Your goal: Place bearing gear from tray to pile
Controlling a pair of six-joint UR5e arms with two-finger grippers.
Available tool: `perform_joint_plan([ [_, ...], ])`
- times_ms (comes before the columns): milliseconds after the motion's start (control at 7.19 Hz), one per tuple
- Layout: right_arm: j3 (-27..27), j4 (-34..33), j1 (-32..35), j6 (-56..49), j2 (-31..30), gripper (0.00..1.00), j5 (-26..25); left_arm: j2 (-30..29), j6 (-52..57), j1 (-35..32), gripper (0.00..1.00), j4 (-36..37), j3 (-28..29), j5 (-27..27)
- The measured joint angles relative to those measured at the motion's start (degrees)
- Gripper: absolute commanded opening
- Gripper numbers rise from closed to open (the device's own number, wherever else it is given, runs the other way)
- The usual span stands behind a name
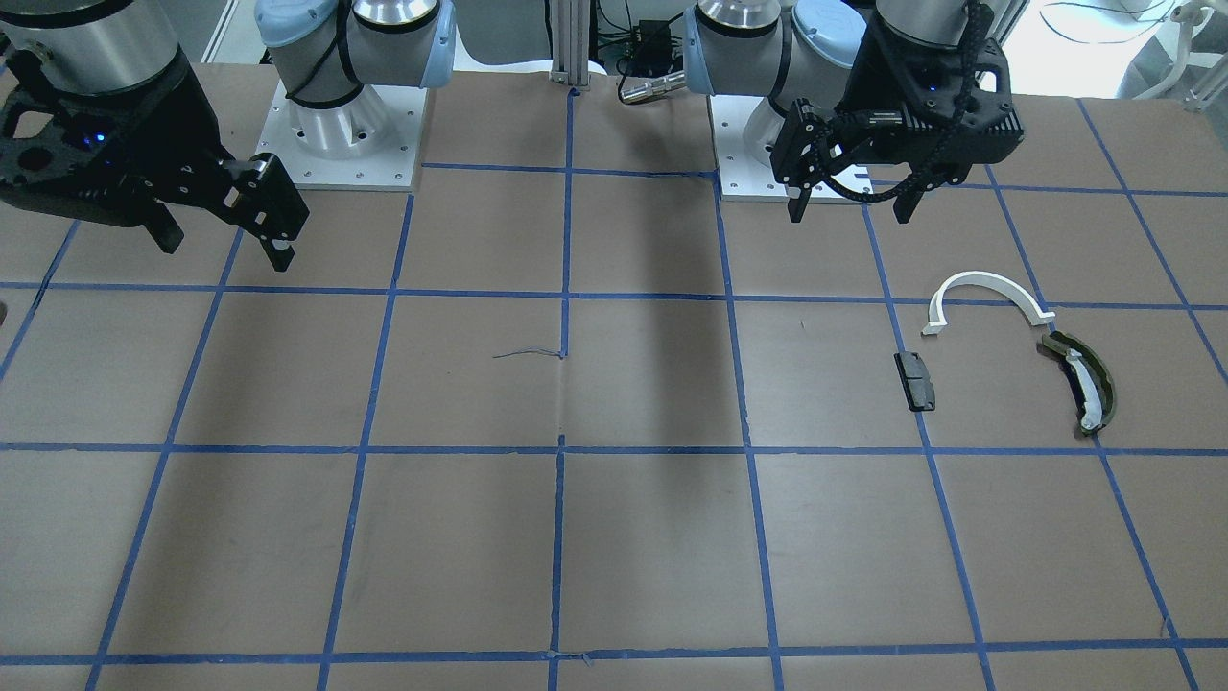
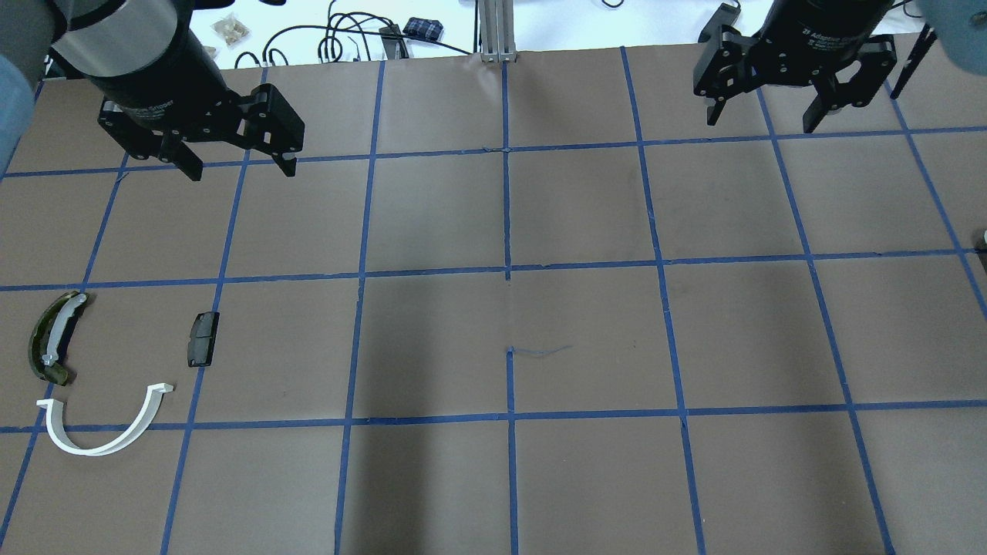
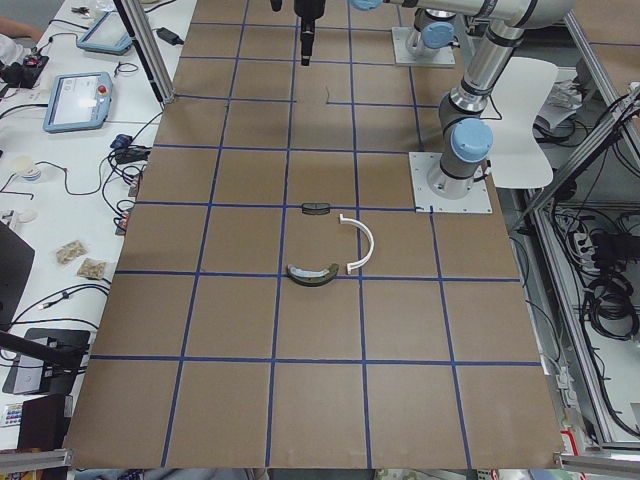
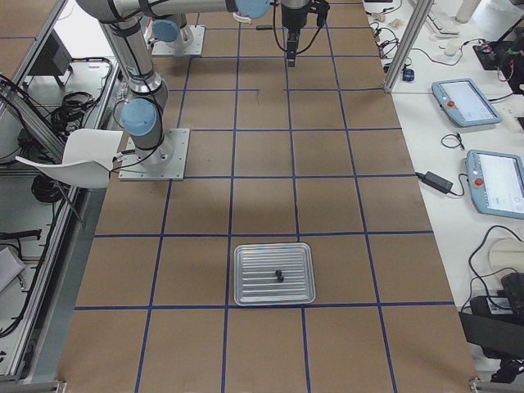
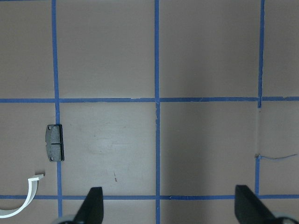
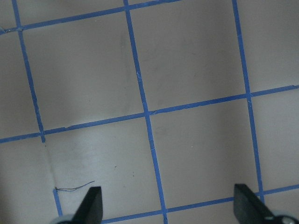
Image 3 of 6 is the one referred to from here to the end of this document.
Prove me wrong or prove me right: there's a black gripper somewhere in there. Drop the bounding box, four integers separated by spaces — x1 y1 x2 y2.
294 0 326 66

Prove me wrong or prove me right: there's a black power adapter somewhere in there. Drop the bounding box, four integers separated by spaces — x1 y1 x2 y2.
156 27 184 45

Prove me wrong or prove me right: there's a dark grey brake pad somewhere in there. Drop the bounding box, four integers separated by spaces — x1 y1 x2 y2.
301 202 331 216

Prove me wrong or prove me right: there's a white curved plastic clip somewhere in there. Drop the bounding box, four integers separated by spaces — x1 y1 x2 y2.
338 213 377 274

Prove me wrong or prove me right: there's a far teach pendant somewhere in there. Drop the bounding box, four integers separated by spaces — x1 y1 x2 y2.
76 11 132 56

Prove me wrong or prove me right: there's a teach pendant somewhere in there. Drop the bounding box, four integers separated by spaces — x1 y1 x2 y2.
43 71 112 133
76 11 132 56

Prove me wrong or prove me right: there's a blue checkered connector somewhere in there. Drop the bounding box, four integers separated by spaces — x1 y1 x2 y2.
110 134 133 150

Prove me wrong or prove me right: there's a white plastic chair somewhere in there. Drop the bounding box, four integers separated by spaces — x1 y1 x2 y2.
484 57 558 189

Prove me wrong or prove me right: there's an olive curved brake shoe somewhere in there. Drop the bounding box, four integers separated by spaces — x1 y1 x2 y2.
286 263 339 287

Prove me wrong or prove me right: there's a near teach pendant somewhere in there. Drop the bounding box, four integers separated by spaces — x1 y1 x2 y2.
43 71 112 133

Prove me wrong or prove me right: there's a white paper cup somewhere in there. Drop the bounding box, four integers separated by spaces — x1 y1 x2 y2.
11 155 42 182

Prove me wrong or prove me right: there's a bag of small parts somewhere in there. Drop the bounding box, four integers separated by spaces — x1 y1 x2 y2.
55 240 88 265

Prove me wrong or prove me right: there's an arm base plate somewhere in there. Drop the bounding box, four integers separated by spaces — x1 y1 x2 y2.
391 27 456 68
409 152 492 214

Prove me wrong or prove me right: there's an aluminium frame post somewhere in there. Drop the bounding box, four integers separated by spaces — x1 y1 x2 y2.
114 0 175 105

